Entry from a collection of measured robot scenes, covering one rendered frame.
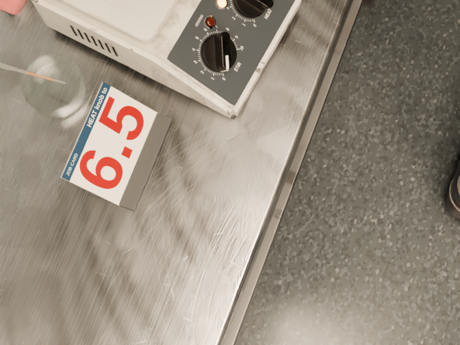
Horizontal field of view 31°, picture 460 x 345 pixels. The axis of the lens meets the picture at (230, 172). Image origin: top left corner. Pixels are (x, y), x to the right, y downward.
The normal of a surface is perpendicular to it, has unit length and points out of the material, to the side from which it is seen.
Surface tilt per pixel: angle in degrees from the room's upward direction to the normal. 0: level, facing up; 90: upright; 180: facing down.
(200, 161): 0
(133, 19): 0
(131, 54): 90
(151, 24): 0
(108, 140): 40
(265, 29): 30
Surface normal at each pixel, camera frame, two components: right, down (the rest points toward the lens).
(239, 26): 0.39, 0.00
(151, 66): -0.48, 0.85
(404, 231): -0.05, -0.25
